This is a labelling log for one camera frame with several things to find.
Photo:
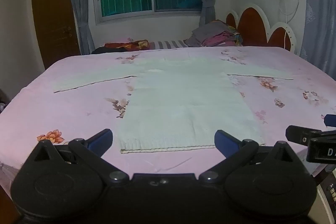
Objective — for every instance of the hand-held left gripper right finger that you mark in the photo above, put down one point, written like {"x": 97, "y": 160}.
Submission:
{"x": 225, "y": 139}

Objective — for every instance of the pale blue patterned curtain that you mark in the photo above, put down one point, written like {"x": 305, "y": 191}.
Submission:
{"x": 320, "y": 16}

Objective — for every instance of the dark cloth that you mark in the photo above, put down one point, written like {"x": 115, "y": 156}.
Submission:
{"x": 105, "y": 50}

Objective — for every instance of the brown wooden door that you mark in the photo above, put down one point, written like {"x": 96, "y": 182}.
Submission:
{"x": 53, "y": 16}

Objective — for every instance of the scalloped wooden headboard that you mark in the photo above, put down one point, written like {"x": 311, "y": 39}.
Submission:
{"x": 252, "y": 27}

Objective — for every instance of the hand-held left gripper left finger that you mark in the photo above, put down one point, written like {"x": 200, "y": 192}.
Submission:
{"x": 101, "y": 138}

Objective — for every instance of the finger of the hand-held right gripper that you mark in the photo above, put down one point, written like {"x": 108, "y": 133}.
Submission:
{"x": 330, "y": 120}
{"x": 298, "y": 135}

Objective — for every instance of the pile of folded clothes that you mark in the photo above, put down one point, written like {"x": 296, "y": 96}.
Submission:
{"x": 212, "y": 35}

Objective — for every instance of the beige box with buttons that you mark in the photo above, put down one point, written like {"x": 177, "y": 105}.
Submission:
{"x": 324, "y": 200}

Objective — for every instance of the red patterned cloth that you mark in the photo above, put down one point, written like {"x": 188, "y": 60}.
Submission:
{"x": 126, "y": 45}

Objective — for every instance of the pink floral bed sheet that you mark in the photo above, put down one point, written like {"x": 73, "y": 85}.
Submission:
{"x": 65, "y": 113}

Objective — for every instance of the white knit sweater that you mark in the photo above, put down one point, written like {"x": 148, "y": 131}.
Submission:
{"x": 181, "y": 106}

